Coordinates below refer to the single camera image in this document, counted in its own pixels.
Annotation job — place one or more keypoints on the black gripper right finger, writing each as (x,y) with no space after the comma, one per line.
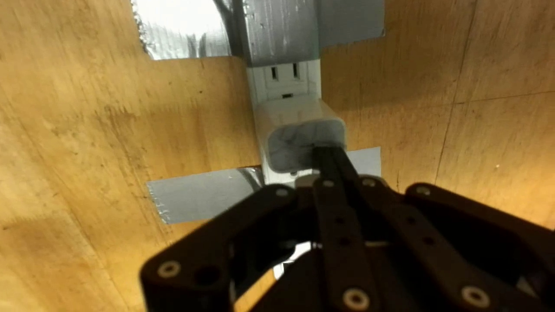
(449,253)

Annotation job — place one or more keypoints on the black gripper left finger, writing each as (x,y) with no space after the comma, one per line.
(317,229)

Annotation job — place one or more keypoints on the white charger head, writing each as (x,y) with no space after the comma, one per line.
(287,130)

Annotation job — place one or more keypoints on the white power strip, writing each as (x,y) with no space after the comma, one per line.
(279,43)

